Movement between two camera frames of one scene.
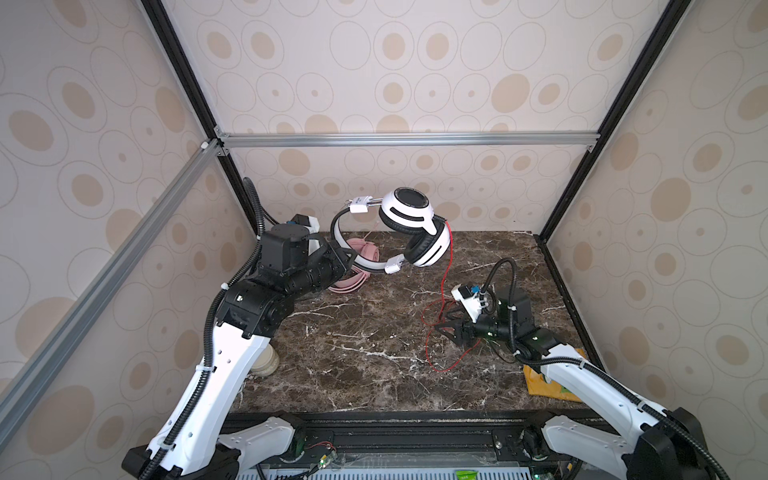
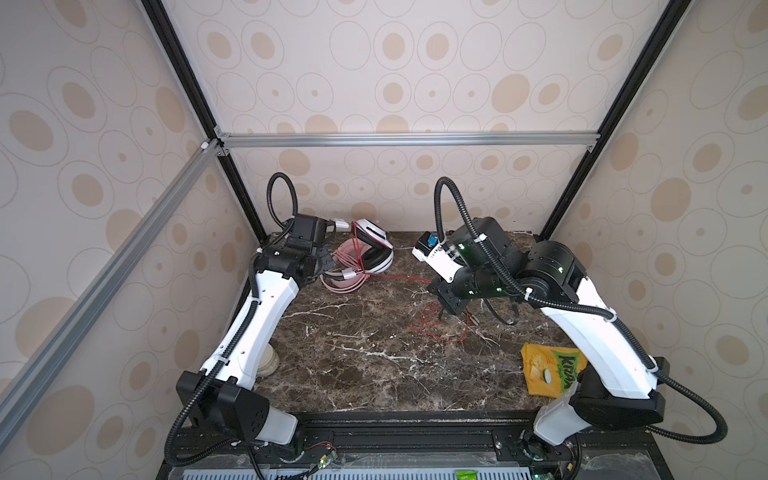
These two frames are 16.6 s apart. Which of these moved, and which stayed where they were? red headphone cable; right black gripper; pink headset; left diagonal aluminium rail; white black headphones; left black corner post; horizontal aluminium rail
Moved: right black gripper; red headphone cable; white black headphones
Stayed: pink headset; horizontal aluminium rail; left black corner post; left diagonal aluminium rail
